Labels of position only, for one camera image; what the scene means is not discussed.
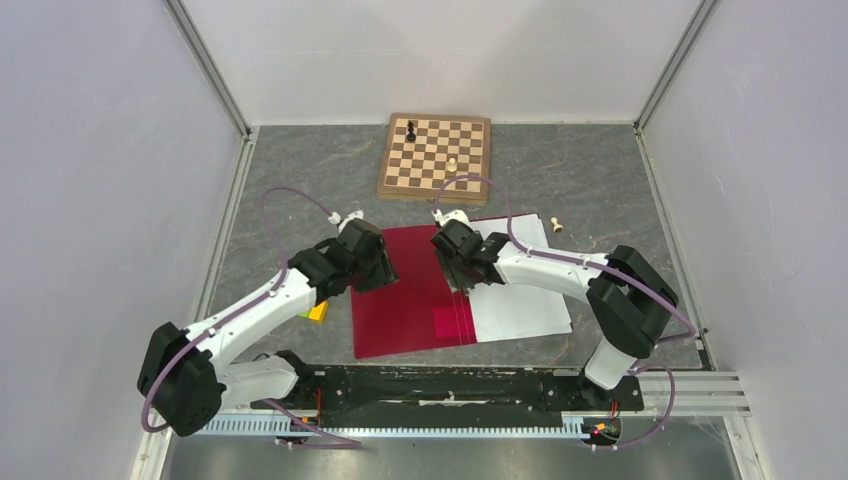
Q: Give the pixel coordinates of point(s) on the wooden chessboard box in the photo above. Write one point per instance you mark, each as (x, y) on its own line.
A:
(416, 171)

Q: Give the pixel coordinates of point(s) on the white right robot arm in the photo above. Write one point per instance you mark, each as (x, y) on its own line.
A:
(631, 301)

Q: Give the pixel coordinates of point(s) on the red file folder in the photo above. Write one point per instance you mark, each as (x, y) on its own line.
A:
(419, 311)

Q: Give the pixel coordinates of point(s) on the cream chess pawn fallen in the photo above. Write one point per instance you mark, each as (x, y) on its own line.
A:
(556, 226)

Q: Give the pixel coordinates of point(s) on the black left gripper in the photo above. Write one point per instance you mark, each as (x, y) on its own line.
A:
(384, 272)

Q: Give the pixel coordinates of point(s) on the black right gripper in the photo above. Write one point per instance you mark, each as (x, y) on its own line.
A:
(455, 277)

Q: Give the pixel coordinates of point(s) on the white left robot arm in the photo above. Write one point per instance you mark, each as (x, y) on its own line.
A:
(189, 374)

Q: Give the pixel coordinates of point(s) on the white printed paper stack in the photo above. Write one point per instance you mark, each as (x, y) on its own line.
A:
(508, 312)

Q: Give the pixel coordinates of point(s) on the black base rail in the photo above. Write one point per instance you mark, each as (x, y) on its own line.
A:
(363, 396)

